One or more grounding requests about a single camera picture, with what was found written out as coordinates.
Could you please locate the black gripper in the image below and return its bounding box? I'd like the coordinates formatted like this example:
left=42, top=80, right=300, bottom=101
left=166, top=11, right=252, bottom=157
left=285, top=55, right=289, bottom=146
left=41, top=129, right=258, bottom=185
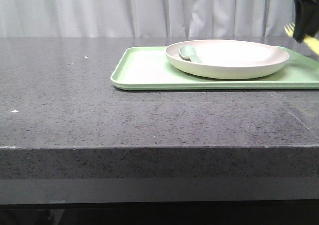
left=293, top=0, right=319, bottom=43

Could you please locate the yellow plastic fork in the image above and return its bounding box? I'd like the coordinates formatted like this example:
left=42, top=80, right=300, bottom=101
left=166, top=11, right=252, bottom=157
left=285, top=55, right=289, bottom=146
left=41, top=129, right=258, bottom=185
left=284, top=23, right=319, bottom=55

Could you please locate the beige round plate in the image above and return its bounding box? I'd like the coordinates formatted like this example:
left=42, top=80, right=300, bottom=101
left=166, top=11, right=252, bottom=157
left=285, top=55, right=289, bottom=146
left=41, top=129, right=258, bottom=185
left=165, top=39, right=290, bottom=80

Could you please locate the sage green plastic spoon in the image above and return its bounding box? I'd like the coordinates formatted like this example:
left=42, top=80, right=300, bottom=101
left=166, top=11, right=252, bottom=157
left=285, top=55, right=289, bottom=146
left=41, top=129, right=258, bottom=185
left=179, top=45, right=201, bottom=63

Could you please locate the light green serving tray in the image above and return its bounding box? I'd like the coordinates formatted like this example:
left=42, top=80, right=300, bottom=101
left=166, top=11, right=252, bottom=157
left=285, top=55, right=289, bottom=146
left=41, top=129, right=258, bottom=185
left=110, top=46, right=319, bottom=91

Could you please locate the grey pleated curtain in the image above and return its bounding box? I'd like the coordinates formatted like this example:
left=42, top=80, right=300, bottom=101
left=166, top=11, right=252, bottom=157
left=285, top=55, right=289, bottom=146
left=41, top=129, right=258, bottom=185
left=0, top=0, right=295, bottom=38

